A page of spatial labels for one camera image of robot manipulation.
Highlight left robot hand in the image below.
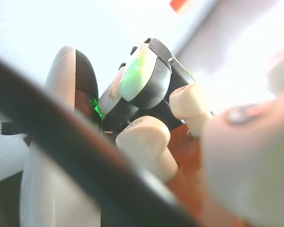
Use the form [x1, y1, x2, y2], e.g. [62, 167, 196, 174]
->
[20, 37, 195, 227]

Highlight red cylinder with white cross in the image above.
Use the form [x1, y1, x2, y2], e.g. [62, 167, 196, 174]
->
[169, 0, 194, 15]

